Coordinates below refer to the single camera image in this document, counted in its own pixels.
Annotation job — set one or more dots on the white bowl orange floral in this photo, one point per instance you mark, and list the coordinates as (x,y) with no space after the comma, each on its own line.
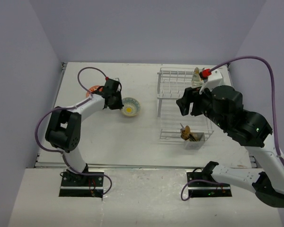
(93,89)

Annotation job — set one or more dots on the white bowl yellow dots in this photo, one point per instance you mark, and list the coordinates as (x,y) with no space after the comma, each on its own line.
(131,107)

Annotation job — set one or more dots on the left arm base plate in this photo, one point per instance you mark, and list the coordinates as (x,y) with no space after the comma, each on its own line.
(73,185)

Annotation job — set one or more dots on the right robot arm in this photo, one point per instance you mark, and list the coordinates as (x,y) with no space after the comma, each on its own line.
(224,107)

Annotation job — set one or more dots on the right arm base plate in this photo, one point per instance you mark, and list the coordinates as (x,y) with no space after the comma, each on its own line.
(203,189)

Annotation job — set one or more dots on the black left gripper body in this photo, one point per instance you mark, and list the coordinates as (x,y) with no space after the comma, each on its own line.
(117,103)

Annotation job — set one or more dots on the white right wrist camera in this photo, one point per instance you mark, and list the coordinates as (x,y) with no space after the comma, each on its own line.
(211,80)

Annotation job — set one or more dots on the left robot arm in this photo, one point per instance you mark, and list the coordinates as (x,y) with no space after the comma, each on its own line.
(64,127)

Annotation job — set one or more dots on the silver cutlery holder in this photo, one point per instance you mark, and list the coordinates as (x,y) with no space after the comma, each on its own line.
(197,143)

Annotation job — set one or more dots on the white wire dish rack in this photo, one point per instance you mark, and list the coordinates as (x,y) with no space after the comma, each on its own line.
(174,90)

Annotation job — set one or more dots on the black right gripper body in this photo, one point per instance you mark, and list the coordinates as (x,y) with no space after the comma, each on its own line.
(201,103)

